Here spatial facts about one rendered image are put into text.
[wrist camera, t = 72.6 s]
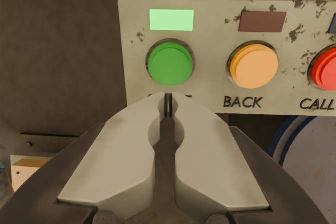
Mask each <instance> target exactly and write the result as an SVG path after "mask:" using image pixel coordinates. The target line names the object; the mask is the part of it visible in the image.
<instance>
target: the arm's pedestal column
mask: <svg viewBox="0 0 336 224"><path fill-rule="evenodd" d="M79 137H80V136H69V135H53V134H36V133H21V134H20V135H19V140H20V151H26V152H42V153H60V152H61V151H62V150H63V149H65V148H66V147H67V146H69V145H70V144H71V143H73V142H74V141H75V140H76V139H78V138H79Z"/></svg>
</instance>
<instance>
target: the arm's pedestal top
mask: <svg viewBox="0 0 336 224"><path fill-rule="evenodd" d="M57 154H58V153H49V152H33V151H17V152H15V153H13V154H11V156H10V159H11V167H12V165H13V164H15V163H17V162H18V161H20V160H22V159H33V160H50V159H52V158H53V157H54V156H56V155H57Z"/></svg>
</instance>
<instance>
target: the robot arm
mask: <svg viewBox="0 0 336 224"><path fill-rule="evenodd" d="M168 107H169V117H170V118H172V119H173V120H174V121H175V128H174V140H175V142H176V143H177V144H178V145H179V148H178V150H177V151H176V153H175V174H174V191H175V204H176V206H177V208H178V209H179V210H180V211H181V212H183V213H184V214H186V215H188V216H189V217H191V218H192V219H194V220H195V221H197V222H198V223H200V224H329V222H328V221H327V219H326V218H325V216H324V215H323V213H322V212H321V210H320V209H319V208H318V206H317V205H316V204H315V202H314V201H313V200H312V199H311V197H310V196H309V195H308V194H307V193H306V191H305V190H304V189H303V188H302V187H301V186H300V185H299V184H298V182H297V181H296V180H295V179H294V178H293V177H292V176H291V175H290V174H289V173H288V172H287V171H286V170H285V169H283V168H282V167H281V166H280V165H279V164H278V163H277V162H276V161H275V160H273V159H272V158H271V157H270V156H269V155H268V154H267V153H266V152H264V151H263V150H262V149H261V148H260V147H259V146H258V145H257V144H256V143H254V142H253V141H252V140H251V139H250V138H249V137H248V136H247V135H245V134H244V133H243V132H242V131H241V130H240V129H239V128H238V127H237V126H229V125H228V124H227V123H225V122H224V121H223V120H222V119H221V118H220V117H219V116H217V115H216V114H215V113H213V112H212V111H211V110H209V109H208V108H206V107H204V106H203V105H201V104H199V103H197V102H195V101H194V100H192V99H190V98H188V97H186V96H185V95H183V94H181V93H179V92H173V93H170V94H169V93H165V92H162V91H160V92H157V93H155V94H153V95H151V96H149V97H147V98H145V99H143V100H141V101H138V102H136V103H134V104H132V105H130V106H128V107H127V108H125V109H123V110H122V111H120V112H119V113H117V114H116V115H114V116H113V117H112V118H111V119H109V120H108V121H107V122H106V123H99V122H98V123H97V124H96V125H94V126H93V127H92V128H91V129H89V130H88V131H87V132H85V133H84V134H83V135H81V136H80V137H79V138H78V139H76V140H75V141H74V142H72V143H71V144H70V145H68V146H67V147H66V148H65V149H63V150H62V151H61V152H59V153H58V154H57V155H56V156H54V157H53V158H52V159H50V160H49V161H48V162H47V163H45V164H44V165H43V166H42V167H41V168H39V169H38V170H37V171H36V172H35V173H34V174H33V175H32V176H31V177H29V178H28V179H27V180H26V181H25V182H24V183H23V184H22V185H21V186H20V187H19V189H18V190H17V191H16V192H15V191H14V188H13V186H12V183H11V181H10V178H9V176H8V174H7V171H6V169H5V166H4V165H3V163H2V161H1V159H0V224H125V222H126V221H127V220H129V219H130V218H132V217H134V216H136V215H138V214H140V213H141V212H143V211H145V210H147V209H148V208H149V207H150V206H151V204H152V202H153V197H154V190H155V183H156V169H155V151H154V149H153V147H154V145H155V144H156V143H157V142H158V141H159V140H160V122H161V121H162V120H163V119H164V118H165V117H167V115H168Z"/></svg>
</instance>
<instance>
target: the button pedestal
mask: <svg viewBox="0 0 336 224"><path fill-rule="evenodd" d="M150 10H190V11H194V14H193V28H192V31H189V30H151V27H150ZM118 11H119V22H120V33H121V43H122V54H123V65H124V76H125V87H126V98H127V107H129V106H131V105H133V104H135V103H137V102H139V101H141V100H143V99H145V98H147V97H149V96H151V95H154V94H156V93H158V92H164V93H168V94H170V93H174V92H178V93H181V94H182V95H184V96H186V97H188V98H190V99H191V100H193V101H195V102H197V103H199V104H200V105H202V106H204V107H206V108H207V109H209V110H210V111H212V112H213V113H220V114H256V115H291V116H327V117H336V90H335V91H329V90H324V89H322V88H321V87H319V86H318V85H316V84H315V83H314V81H313V78H312V71H313V67H314V65H315V63H316V62H317V60H318V59H319V58H320V57H321V56H322V55H323V54H325V53H326V52H328V51H330V50H332V49H334V48H336V34H328V31H329V28H330V25H331V23H332V20H333V17H334V15H335V14H336V0H118ZM242 12H286V13H287V14H286V17H285V21H284V24H283V28H282V32H239V26H240V20H241V15H242ZM164 43H177V44H180V45H182V46H183V47H185V48H186V49H187V50H188V52H189V53H190V55H191V58H192V63H193V68H192V72H191V75H190V77H189V78H188V79H187V80H186V81H185V82H184V83H182V84H180V85H177V86H164V85H161V84H159V83H157V82H156V81H155V80H154V79H153V78H152V76H151V74H150V72H149V67H148V64H149V59H150V56H151V54H152V52H153V50H154V49H155V48H156V47H158V46H159V45H161V44H164ZM250 45H263V46H266V47H268V48H269V49H271V50H272V51H273V52H274V53H275V54H276V56H277V59H278V68H277V71H276V74H275V75H274V77H273V78H272V79H271V80H270V81H269V82H268V83H267V84H265V85H263V86H261V87H258V88H252V89H249V88H244V87H241V86H239V85H238V84H237V83H236V82H235V81H234V79H233V77H232V75H231V63H232V60H233V58H234V57H235V55H236V54H237V53H238V52H239V51H240V50H242V49H243V48H245V47H247V46H250Z"/></svg>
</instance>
